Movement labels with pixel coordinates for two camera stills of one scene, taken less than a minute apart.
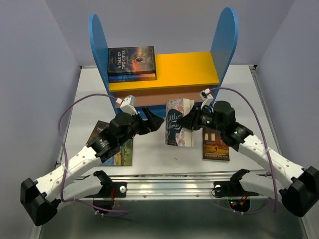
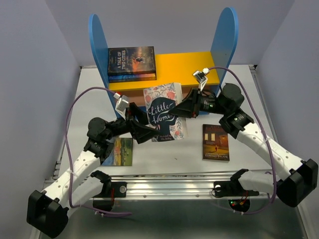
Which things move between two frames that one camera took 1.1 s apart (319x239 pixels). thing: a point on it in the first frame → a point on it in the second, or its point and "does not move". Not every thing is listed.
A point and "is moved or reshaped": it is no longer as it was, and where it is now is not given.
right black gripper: [190, 121] → [190, 106]
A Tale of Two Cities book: [128, 59] does not move
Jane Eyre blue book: [131, 77] does not move
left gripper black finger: [153, 121] → [141, 132]
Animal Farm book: [124, 157] does not move
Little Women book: [176, 109] is moved or reshaped
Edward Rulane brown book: [214, 146] does not move
